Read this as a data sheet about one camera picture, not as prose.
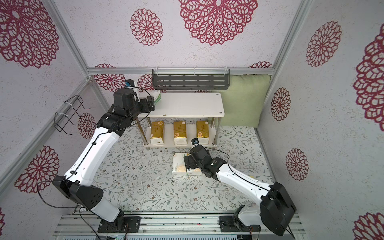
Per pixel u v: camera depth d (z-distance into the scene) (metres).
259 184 0.45
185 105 0.82
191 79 0.95
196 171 0.87
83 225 0.75
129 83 0.59
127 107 0.53
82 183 0.42
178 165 0.88
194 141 0.72
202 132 0.95
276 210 0.40
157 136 0.93
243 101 1.00
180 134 0.94
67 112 0.76
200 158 0.61
